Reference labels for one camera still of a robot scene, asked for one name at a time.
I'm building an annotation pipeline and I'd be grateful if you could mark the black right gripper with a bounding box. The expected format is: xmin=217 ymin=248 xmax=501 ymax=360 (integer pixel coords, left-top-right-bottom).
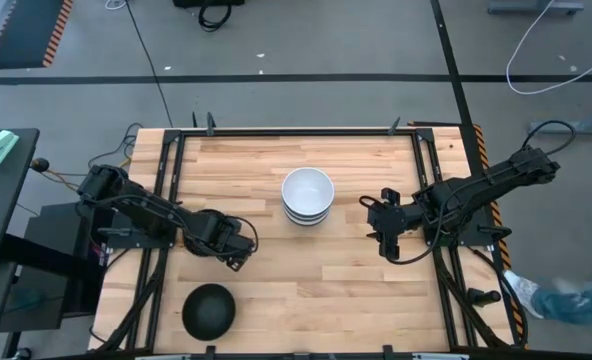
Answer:
xmin=367 ymin=187 xmax=420 ymax=261

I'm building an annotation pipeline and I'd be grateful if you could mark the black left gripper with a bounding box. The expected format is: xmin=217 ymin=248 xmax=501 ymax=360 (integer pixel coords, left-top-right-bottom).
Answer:
xmin=195 ymin=213 xmax=256 ymax=274

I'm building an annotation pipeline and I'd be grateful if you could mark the black rod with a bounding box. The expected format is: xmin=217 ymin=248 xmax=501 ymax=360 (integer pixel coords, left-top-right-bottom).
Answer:
xmin=408 ymin=120 xmax=463 ymax=128

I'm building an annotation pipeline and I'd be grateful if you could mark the orange black hazard strip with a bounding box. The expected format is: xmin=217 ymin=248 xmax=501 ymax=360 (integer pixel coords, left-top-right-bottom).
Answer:
xmin=473 ymin=124 xmax=527 ymax=349

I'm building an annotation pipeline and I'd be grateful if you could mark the black equipment box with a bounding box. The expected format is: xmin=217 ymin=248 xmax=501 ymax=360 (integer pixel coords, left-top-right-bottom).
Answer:
xmin=0 ymin=199 xmax=108 ymax=334

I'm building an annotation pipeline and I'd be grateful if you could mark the grey desk foot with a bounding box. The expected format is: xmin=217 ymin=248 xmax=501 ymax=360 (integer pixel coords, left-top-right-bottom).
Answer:
xmin=487 ymin=0 xmax=586 ymax=16
xmin=528 ymin=102 xmax=592 ymax=136

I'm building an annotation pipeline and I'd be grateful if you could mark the person's leg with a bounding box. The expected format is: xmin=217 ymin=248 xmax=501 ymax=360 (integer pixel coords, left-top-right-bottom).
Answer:
xmin=530 ymin=239 xmax=592 ymax=335

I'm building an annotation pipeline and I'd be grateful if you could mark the black side table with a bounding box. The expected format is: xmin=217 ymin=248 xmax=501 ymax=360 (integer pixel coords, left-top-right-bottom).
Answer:
xmin=0 ymin=127 xmax=41 ymax=270

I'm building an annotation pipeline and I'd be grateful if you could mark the black floor device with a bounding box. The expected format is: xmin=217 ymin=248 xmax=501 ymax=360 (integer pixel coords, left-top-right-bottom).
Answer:
xmin=171 ymin=0 xmax=247 ymax=9

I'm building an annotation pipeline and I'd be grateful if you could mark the black floor mat orange-edged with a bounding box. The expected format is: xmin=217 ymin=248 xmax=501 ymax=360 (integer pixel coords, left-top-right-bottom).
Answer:
xmin=0 ymin=0 xmax=75 ymax=70

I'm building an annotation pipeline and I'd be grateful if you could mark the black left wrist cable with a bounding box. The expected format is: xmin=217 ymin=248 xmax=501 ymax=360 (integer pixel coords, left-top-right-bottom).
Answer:
xmin=230 ymin=214 xmax=261 ymax=256

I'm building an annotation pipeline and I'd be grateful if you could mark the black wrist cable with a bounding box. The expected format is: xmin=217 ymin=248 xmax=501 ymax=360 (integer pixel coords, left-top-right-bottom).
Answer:
xmin=358 ymin=194 xmax=445 ymax=265
xmin=230 ymin=214 xmax=261 ymax=256

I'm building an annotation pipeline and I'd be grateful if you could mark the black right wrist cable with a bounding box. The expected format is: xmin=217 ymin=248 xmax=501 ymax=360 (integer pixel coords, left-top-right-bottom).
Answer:
xmin=358 ymin=194 xmax=445 ymax=265

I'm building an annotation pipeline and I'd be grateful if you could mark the black cable bundle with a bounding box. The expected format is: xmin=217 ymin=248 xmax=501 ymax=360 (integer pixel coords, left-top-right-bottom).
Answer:
xmin=433 ymin=244 xmax=530 ymax=350
xmin=89 ymin=247 xmax=171 ymax=354

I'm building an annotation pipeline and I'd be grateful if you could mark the black clamp handle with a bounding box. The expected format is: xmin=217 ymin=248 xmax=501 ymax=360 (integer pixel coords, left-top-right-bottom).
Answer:
xmin=467 ymin=288 xmax=503 ymax=308

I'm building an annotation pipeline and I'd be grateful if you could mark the black cable tangle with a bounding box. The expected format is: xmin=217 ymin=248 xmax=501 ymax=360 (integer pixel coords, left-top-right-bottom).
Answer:
xmin=85 ymin=121 xmax=145 ymax=174

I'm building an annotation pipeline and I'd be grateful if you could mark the yellow cable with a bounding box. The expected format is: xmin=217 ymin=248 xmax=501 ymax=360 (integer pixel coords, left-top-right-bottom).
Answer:
xmin=40 ymin=158 xmax=132 ymax=192

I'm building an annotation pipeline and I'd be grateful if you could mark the white floor cable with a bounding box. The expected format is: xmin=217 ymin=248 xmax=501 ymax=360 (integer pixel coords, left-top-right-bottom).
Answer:
xmin=505 ymin=0 xmax=592 ymax=96

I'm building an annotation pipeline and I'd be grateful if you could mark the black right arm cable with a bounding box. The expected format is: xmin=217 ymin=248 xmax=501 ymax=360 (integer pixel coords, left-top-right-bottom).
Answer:
xmin=520 ymin=119 xmax=577 ymax=157

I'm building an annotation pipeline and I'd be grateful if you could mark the thin black floor cable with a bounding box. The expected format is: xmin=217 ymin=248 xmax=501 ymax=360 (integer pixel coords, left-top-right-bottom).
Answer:
xmin=124 ymin=0 xmax=174 ymax=129

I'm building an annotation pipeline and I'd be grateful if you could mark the black coiled cable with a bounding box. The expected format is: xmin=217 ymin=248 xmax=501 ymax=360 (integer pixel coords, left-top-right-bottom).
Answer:
xmin=197 ymin=3 xmax=234 ymax=33

